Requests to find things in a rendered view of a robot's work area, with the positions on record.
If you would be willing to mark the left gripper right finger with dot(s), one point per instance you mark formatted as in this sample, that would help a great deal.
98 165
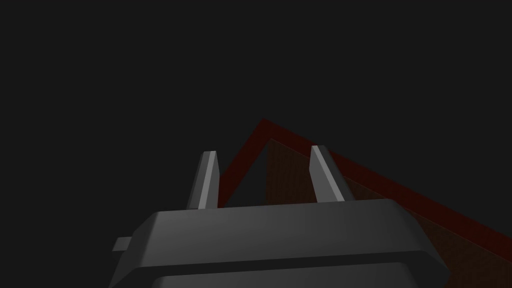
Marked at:
328 178

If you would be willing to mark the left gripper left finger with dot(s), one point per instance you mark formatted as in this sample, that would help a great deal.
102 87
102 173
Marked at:
204 182

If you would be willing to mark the dark brown door leaf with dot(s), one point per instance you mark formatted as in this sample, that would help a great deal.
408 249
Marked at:
290 176

